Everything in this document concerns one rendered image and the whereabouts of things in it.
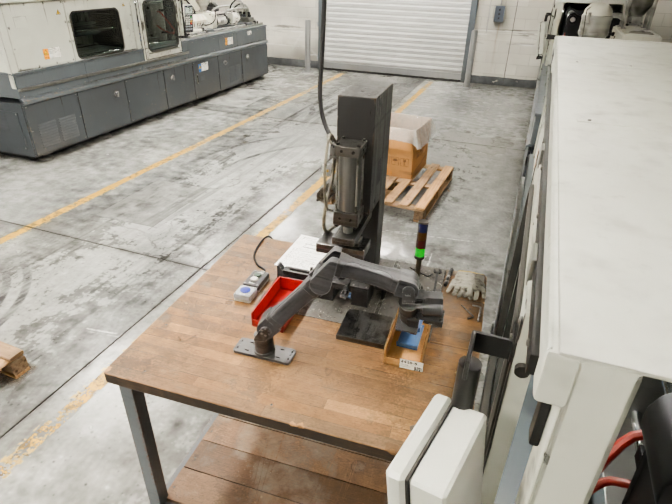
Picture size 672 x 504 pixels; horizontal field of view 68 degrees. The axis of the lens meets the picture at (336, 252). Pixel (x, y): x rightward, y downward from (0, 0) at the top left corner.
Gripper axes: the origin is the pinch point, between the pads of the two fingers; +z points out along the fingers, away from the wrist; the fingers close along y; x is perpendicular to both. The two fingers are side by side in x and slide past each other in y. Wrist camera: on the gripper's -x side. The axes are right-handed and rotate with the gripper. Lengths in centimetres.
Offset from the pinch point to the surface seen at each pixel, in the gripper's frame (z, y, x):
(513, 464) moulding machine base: -19, -36, -33
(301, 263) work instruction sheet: 30, 29, 53
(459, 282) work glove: 30.0, 34.4, -13.2
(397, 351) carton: 7.3, -6.6, 2.5
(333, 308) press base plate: 16.6, 7.1, 30.1
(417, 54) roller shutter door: 541, 780, 148
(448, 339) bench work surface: 14.1, 3.9, -13.0
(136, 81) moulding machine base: 276, 364, 447
